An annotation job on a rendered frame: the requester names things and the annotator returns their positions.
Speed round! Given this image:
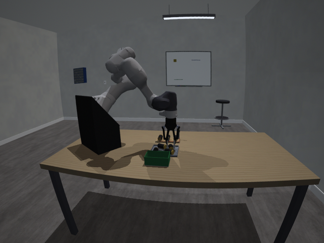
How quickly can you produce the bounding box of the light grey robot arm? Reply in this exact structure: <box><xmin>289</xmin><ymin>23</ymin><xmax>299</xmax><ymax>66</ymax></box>
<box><xmin>92</xmin><ymin>47</ymin><xmax>178</xmax><ymax>119</ymax></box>

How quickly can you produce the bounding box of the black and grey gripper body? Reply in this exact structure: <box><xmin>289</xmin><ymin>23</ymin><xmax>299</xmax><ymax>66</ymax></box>
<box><xmin>165</xmin><ymin>118</ymin><xmax>177</xmax><ymax>130</ymax></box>

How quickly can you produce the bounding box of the green open box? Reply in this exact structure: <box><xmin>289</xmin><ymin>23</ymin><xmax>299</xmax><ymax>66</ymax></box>
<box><xmin>144</xmin><ymin>150</ymin><xmax>170</xmax><ymax>167</ymax></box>

